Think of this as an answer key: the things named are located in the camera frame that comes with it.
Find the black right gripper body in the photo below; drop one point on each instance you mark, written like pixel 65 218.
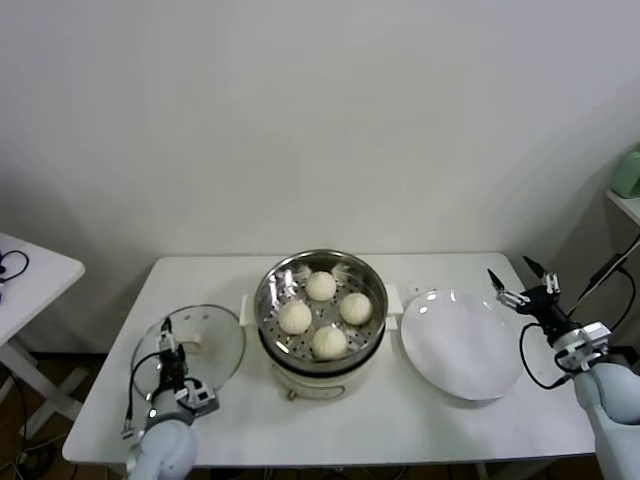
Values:
pixel 542 307

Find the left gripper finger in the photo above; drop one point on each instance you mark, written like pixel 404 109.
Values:
pixel 181 359
pixel 166 337

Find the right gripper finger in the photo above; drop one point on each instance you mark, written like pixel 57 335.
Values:
pixel 549 282
pixel 510 297

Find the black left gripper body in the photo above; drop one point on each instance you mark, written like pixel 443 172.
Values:
pixel 172 372

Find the round glass pot lid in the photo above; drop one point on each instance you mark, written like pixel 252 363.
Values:
pixel 220 340

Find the white steamed baozi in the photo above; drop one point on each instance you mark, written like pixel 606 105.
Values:
pixel 295 317
pixel 321 286
pixel 329 342
pixel 356 308

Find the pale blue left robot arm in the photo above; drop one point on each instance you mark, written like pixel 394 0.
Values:
pixel 165 445

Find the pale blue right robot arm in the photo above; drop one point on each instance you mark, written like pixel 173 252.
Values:
pixel 610 400

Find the stainless steel steamer basket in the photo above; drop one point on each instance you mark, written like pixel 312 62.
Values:
pixel 270 290

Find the steel steamer pot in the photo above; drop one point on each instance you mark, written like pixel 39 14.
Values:
pixel 320 382

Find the round white plate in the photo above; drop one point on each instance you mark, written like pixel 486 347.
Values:
pixel 450 345

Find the white shelf board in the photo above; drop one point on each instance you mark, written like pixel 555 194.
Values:
pixel 625 202

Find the pale green appliance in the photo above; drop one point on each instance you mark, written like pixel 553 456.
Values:
pixel 629 170

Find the white side table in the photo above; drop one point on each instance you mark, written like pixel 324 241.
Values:
pixel 35 285

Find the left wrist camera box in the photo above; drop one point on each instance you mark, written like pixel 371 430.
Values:
pixel 200 397

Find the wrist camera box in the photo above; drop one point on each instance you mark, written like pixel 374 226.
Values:
pixel 595 337
pixel 200 397

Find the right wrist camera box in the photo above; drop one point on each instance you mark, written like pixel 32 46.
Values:
pixel 595 337

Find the white metal floor frame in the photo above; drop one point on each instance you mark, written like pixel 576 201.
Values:
pixel 625 350

